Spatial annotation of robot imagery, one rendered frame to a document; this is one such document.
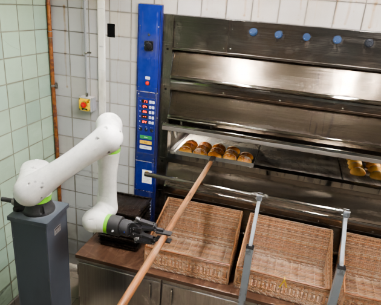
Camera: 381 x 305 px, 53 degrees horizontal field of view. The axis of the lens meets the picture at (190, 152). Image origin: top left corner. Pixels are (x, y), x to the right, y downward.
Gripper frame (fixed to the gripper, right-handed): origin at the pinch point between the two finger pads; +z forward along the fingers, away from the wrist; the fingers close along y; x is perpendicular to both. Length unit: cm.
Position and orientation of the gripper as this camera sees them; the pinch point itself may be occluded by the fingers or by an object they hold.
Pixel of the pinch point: (164, 235)
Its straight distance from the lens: 177.3
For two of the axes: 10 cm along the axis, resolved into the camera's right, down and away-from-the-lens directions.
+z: 9.6, 1.6, -2.2
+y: -0.7, 9.3, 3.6
